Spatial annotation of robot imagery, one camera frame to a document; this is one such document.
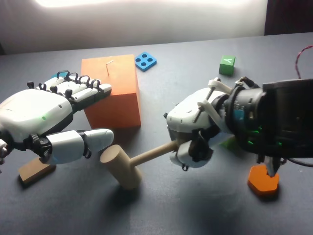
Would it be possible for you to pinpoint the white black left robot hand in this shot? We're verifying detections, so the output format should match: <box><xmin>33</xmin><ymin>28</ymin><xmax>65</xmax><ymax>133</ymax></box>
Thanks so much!
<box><xmin>0</xmin><ymin>70</ymin><xmax>115</xmax><ymax>166</ymax></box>

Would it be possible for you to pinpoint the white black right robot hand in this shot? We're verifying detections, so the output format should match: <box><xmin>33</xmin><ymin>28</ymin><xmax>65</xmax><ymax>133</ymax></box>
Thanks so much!
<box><xmin>163</xmin><ymin>87</ymin><xmax>223</xmax><ymax>170</ymax></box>

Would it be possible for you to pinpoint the large orange block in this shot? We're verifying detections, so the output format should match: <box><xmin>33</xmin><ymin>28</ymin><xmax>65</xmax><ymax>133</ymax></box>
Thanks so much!
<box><xmin>81</xmin><ymin>54</ymin><xmax>142</xmax><ymax>130</ymax></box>

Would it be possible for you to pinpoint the wooden mallet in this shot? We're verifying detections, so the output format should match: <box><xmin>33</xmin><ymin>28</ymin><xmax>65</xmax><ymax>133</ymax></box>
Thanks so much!
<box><xmin>99</xmin><ymin>141</ymin><xmax>182</xmax><ymax>190</ymax></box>

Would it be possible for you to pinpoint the blue cylinder block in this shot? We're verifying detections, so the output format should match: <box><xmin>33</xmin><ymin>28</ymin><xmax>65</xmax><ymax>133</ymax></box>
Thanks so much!
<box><xmin>50</xmin><ymin>70</ymin><xmax>69</xmax><ymax>80</ymax></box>

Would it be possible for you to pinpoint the large green block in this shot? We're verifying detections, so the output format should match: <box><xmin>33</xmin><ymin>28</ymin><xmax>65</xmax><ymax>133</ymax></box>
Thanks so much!
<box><xmin>219</xmin><ymin>135</ymin><xmax>237</xmax><ymax>150</ymax></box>

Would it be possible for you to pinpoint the green cube with letter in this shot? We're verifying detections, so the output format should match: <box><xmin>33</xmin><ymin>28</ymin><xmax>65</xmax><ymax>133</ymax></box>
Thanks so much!
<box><xmin>218</xmin><ymin>55</ymin><xmax>236</xmax><ymax>75</ymax></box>

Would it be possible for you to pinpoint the blue square four-hole block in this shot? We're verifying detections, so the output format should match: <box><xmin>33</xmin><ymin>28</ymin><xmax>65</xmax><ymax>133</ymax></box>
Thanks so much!
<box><xmin>134</xmin><ymin>51</ymin><xmax>157</xmax><ymax>72</ymax></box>

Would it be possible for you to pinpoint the brown wooden flat block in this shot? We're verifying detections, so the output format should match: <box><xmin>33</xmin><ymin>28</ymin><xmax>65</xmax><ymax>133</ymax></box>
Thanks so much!
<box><xmin>18</xmin><ymin>156</ymin><xmax>57</xmax><ymax>186</ymax></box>

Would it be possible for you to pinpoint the orange hexagon block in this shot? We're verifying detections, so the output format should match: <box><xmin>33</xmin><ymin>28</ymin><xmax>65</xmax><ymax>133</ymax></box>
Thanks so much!
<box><xmin>247</xmin><ymin>164</ymin><xmax>280</xmax><ymax>196</ymax></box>

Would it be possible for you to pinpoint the dark curtain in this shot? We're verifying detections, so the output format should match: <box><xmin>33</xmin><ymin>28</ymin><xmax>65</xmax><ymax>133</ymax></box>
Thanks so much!
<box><xmin>264</xmin><ymin>0</ymin><xmax>313</xmax><ymax>36</ymax></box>

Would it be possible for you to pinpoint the red black twisted cable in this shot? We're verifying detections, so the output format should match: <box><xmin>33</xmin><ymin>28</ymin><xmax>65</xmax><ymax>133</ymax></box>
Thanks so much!
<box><xmin>295</xmin><ymin>45</ymin><xmax>313</xmax><ymax>79</ymax></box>

